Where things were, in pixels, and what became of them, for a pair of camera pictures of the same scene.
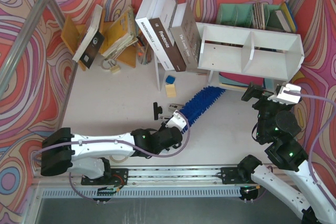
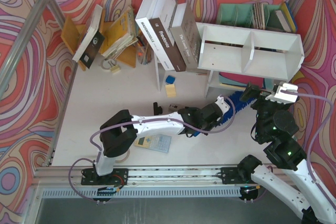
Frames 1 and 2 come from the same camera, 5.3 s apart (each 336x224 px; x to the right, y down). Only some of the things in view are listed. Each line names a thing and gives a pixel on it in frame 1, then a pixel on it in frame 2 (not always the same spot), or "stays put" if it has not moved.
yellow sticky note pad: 170,90 stays put
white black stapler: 173,107 stays put
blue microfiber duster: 199,104 to 234,102
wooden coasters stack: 259,16 stays put
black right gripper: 261,97 stays put
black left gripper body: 163,126 to 217,112
